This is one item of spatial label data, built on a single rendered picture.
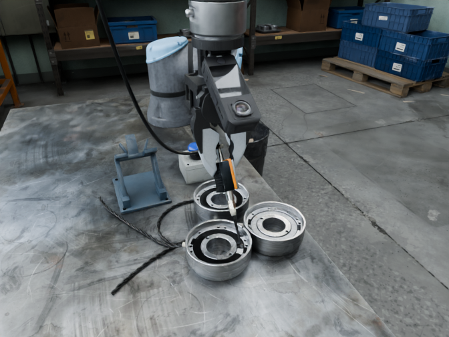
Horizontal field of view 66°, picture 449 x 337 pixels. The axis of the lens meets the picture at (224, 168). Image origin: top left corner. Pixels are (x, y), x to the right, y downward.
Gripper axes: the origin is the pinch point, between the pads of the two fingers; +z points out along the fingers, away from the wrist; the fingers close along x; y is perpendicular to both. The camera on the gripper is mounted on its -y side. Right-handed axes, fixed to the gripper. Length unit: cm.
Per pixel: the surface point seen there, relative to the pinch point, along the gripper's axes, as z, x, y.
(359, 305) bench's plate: 13.1, -11.9, -21.7
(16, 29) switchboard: 33, 69, 379
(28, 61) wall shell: 70, 69, 402
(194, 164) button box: 8.8, -0.5, 17.6
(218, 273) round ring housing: 10.8, 5.1, -10.6
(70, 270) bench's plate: 13.2, 25.7, 1.0
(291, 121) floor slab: 94, -145, 193
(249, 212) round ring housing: 9.9, -4.8, -0.5
